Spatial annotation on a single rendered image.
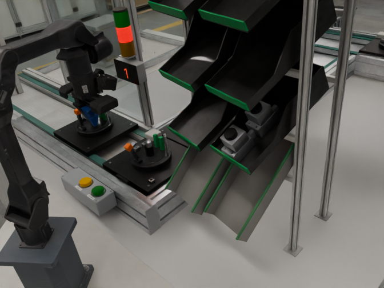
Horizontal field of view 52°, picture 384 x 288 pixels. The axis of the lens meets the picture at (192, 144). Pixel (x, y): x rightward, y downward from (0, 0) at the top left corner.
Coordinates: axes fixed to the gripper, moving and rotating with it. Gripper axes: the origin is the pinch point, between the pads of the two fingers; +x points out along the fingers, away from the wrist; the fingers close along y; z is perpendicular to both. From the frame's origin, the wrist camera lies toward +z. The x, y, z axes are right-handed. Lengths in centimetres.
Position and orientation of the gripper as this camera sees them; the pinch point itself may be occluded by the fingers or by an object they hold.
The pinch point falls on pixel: (92, 114)
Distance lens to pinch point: 106.5
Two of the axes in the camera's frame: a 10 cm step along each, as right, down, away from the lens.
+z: 6.9, -4.6, 5.6
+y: -7.2, -3.3, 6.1
